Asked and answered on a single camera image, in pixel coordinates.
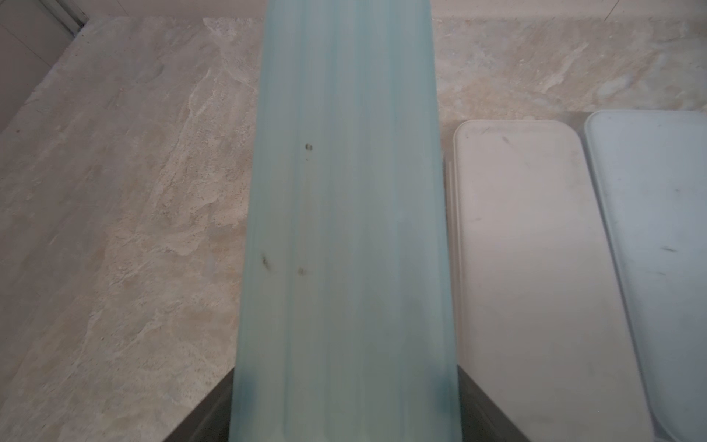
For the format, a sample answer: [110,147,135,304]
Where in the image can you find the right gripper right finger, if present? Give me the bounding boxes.
[458,366,530,442]

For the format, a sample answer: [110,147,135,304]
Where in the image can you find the teal translucent case half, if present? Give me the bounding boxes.
[229,1,462,441]

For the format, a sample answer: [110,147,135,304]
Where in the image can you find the pale mint pencil case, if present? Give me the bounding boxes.
[585,110,706,441]

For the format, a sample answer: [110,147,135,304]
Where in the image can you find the white glossy tin pencil case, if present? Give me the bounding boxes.
[447,120,654,441]

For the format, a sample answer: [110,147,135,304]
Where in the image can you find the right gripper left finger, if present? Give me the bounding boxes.
[164,369,234,442]

